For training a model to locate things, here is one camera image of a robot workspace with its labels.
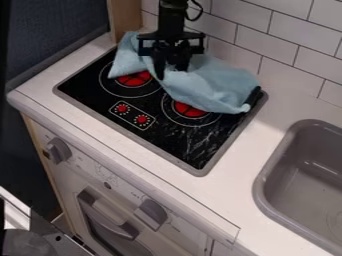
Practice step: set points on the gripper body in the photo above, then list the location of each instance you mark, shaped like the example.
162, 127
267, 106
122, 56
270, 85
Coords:
171, 41

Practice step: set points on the toy sink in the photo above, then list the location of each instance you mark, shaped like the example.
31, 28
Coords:
302, 186

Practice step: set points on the toy stove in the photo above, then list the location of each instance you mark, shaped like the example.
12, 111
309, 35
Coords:
151, 110

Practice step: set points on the white cloth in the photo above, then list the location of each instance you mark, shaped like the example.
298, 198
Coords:
209, 83

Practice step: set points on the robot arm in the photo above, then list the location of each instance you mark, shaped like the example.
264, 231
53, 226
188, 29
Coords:
171, 15

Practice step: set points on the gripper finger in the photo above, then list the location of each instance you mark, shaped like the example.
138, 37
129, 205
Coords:
159, 65
182, 60

